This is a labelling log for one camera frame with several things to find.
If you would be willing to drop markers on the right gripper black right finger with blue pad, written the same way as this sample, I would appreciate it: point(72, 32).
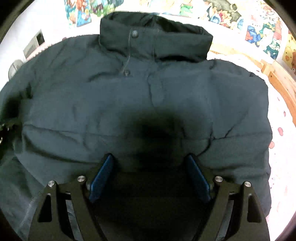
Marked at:
point(233, 211)

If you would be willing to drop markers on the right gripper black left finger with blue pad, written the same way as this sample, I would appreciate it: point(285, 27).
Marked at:
point(51, 221)

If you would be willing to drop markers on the dark navy puffer jacket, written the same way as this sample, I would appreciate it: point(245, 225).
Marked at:
point(144, 91)

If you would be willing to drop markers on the pink heart-print bed sheet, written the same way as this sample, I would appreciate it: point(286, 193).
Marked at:
point(282, 147)

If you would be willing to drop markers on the grey round fan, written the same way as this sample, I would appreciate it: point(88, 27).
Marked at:
point(15, 66)

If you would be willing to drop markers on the wooden bed frame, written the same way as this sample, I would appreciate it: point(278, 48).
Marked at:
point(283, 82)

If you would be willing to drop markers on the grey wall box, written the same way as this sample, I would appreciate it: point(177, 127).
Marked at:
point(34, 43)

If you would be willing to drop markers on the colourful cartoon wall posters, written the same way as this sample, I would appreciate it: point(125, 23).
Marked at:
point(257, 22)

